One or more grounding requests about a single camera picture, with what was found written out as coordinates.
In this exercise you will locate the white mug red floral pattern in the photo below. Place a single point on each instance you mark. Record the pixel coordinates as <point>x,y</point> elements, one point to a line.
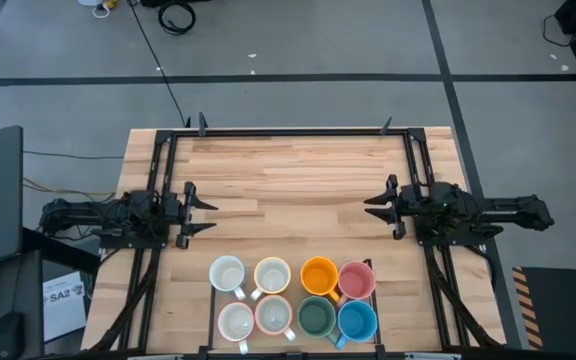
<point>274,315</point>

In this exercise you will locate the green mug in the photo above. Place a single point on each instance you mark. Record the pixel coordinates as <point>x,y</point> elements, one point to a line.
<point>316,316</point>

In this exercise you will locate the black clamp post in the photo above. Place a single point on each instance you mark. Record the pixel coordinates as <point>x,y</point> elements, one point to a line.
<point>387,126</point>
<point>201,124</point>

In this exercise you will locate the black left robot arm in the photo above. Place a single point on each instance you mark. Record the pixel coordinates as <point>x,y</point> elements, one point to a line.
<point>83,215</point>

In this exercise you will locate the white mug yellow pattern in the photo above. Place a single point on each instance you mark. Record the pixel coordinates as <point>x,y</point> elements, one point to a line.
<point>272,276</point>

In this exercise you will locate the black aluminium table frame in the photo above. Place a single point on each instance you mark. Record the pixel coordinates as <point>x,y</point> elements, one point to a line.
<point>288,132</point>

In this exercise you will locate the black computer mouse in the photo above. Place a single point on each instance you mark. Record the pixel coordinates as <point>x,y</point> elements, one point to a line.
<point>9,335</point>

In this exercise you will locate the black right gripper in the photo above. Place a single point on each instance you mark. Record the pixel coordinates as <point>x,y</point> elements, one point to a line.
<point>415,202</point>

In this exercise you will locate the white mug pink rim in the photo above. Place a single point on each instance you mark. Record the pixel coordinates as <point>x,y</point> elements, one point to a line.
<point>235,322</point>

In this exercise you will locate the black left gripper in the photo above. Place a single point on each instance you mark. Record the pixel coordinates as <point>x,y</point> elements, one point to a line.
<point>173,210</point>

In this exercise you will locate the white printed box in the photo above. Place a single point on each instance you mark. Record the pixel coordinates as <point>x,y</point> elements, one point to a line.
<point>65,310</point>

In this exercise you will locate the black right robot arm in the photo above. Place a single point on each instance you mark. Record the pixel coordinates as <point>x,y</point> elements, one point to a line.
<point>513,210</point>

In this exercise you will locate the white mug blue lattice pattern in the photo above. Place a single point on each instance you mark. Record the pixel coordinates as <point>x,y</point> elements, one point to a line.
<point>227,274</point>

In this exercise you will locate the wooden shelf black metal legs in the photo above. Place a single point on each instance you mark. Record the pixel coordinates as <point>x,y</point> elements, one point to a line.
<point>295,296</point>

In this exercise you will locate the black mat hazard stripes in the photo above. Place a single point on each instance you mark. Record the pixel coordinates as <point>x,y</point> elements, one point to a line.
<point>563,310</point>

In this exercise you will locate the yellow faceted mug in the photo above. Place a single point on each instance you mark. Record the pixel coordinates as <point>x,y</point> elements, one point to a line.
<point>319,276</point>

